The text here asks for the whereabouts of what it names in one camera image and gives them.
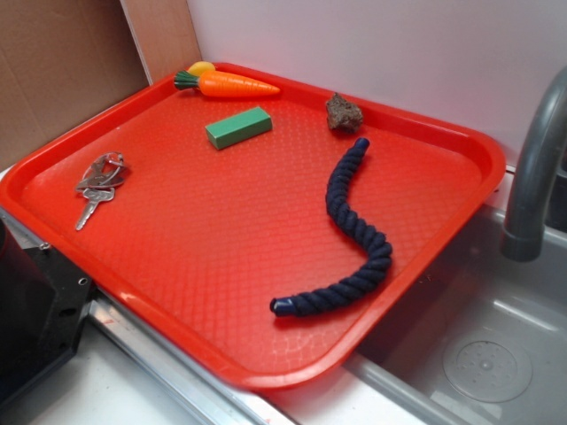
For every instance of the brown rough rock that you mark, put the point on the brown rough rock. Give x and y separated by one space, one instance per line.
343 115

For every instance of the red plastic tray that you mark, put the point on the red plastic tray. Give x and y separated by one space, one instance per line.
198 241

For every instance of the grey toy sink basin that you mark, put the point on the grey toy sink basin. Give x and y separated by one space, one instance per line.
478 338

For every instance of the brown cardboard panel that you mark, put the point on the brown cardboard panel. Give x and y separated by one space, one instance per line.
62 62

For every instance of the grey toy faucet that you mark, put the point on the grey toy faucet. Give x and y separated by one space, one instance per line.
537 198

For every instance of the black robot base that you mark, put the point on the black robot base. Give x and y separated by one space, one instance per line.
44 301

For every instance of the yellow toy fruit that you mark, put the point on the yellow toy fruit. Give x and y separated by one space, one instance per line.
200 67

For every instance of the orange toy carrot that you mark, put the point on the orange toy carrot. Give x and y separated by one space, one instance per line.
214 83

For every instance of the green rectangular block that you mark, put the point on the green rectangular block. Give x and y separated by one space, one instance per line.
238 128

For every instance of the silver key bunch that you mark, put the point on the silver key bunch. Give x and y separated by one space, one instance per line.
99 182

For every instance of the light wooden board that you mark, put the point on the light wooden board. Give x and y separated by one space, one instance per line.
164 35

